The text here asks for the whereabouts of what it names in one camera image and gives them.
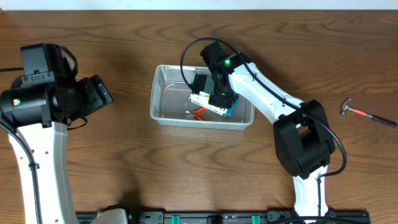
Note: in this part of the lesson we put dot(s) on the clear plastic container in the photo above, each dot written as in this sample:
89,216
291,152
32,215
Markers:
170,104

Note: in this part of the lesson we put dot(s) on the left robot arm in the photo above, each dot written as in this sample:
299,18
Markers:
37,112

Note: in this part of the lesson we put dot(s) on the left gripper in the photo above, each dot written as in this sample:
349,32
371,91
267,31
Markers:
95,96

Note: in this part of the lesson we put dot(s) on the black mounting rail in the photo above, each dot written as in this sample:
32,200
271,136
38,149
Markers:
271,216

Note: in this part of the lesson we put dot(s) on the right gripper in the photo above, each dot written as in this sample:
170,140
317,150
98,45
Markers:
222,102

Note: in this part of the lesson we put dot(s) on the red handled pliers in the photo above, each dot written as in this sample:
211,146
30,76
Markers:
195,114

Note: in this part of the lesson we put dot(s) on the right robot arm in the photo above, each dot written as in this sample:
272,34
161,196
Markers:
303,144

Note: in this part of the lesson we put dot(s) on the white and blue box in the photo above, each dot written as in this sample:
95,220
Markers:
203,100

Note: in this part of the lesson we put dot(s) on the small claw hammer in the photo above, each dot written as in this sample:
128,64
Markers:
345,108

